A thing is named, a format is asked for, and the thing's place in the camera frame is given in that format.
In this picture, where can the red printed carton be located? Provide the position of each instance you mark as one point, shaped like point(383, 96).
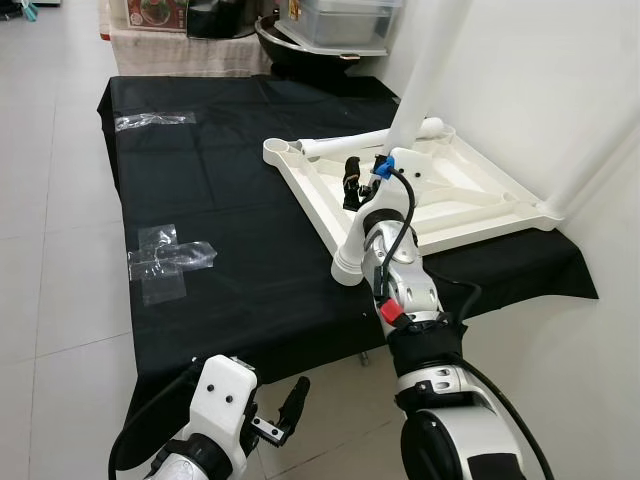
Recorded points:
point(155, 14)

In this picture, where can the clear plastic storage box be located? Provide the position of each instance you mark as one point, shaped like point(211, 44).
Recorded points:
point(340, 25)

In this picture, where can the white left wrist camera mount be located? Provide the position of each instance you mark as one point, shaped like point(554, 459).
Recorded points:
point(225, 390)

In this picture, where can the black tablecloth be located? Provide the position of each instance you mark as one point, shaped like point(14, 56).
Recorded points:
point(250, 200)

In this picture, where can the white plastic children table top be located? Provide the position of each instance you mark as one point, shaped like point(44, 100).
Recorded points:
point(470, 195)

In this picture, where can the large steel wok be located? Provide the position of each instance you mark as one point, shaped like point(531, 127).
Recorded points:
point(275, 40)

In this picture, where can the black plastic bag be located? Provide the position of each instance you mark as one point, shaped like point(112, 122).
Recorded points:
point(225, 18)

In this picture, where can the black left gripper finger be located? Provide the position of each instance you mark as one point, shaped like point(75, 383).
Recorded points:
point(298, 400)

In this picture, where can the crossed clear tape patch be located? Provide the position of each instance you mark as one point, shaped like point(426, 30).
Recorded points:
point(165, 262)

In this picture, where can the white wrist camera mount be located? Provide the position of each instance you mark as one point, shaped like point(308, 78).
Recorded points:
point(225, 390)
point(398, 185)

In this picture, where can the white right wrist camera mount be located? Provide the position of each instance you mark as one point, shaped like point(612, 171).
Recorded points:
point(398, 185)

